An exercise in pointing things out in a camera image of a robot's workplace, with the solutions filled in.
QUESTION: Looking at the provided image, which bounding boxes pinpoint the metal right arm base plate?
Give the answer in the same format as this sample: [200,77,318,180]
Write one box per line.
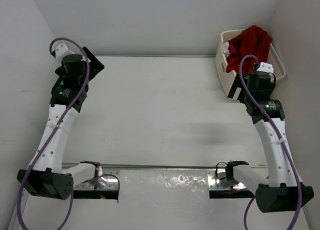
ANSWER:
[207,168,247,191]

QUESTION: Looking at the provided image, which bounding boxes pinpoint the cream plastic laundry basket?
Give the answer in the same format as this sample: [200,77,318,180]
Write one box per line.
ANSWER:
[215,29,287,101]

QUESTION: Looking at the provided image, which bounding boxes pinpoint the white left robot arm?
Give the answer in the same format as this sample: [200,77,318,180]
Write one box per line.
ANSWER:
[17,47,104,199]

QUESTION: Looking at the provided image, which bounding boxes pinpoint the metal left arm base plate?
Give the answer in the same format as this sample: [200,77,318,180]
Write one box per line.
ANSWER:
[74,166,120,191]

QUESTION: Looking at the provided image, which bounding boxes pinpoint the white t shirt in basket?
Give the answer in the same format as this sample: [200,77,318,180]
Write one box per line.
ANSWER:
[222,41,230,56]

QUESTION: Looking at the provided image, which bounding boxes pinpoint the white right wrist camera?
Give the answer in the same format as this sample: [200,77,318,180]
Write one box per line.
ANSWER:
[256,62,274,74]

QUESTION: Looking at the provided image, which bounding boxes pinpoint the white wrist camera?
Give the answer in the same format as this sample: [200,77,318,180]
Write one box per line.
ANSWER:
[256,62,274,74]
[53,41,74,62]

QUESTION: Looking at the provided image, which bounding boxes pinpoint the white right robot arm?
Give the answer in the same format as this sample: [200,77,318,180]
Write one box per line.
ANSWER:
[215,71,314,213]

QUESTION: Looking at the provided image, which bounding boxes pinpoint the red polo t shirt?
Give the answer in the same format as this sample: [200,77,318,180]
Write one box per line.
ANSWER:
[226,26,272,73]

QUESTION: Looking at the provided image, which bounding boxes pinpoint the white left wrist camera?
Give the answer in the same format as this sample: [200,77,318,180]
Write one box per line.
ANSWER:
[53,41,74,62]

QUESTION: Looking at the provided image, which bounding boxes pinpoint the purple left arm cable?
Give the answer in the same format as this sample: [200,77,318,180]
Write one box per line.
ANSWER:
[18,38,91,230]

